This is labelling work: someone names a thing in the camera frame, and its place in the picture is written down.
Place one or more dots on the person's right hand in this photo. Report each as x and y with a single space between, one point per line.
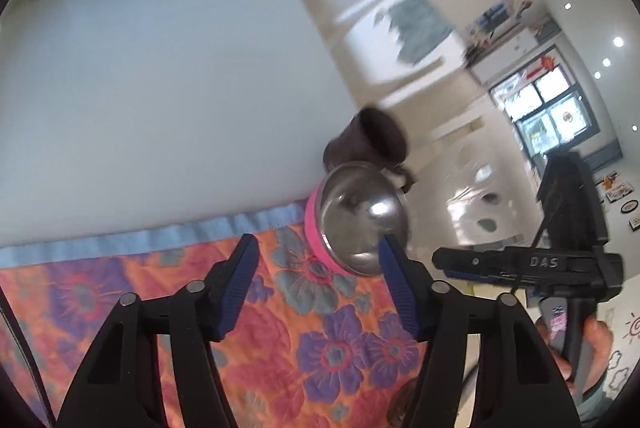
600 348

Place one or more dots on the grey towel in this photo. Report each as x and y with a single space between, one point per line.
420 26

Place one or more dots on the window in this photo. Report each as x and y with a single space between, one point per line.
545 108

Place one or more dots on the dark brown mug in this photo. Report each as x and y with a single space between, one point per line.
367 138

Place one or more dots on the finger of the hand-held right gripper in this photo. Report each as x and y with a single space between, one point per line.
465 260

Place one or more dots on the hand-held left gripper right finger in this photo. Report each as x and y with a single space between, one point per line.
400 293

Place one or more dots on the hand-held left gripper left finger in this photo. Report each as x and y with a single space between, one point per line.
235 288

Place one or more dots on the white storage shelf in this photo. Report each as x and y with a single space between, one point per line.
515 43

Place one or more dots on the pink steel-lined bowl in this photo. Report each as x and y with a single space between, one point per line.
350 218

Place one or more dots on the black stand with wooden base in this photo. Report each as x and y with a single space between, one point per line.
570 198

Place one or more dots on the floral orange tablecloth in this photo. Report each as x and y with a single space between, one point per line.
125 298

